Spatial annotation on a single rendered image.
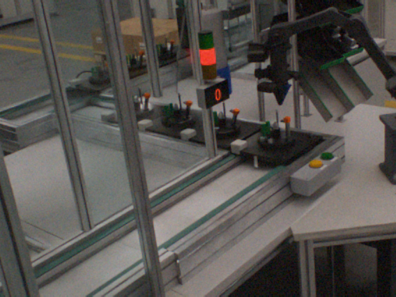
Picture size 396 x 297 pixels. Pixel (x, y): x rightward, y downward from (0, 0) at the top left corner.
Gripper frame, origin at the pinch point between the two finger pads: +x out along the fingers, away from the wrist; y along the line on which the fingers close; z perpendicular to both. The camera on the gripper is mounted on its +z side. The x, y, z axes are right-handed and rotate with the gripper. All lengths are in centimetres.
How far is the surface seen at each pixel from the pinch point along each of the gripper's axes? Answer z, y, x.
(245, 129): 21.0, -5.9, 18.7
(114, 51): -18, 84, -38
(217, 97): 12.1, 18.8, -3.1
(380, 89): 50, -179, 58
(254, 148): 7.0, 7.3, 18.7
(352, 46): -4.5, -42.3, -7.8
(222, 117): 27.4, -0.2, 13.0
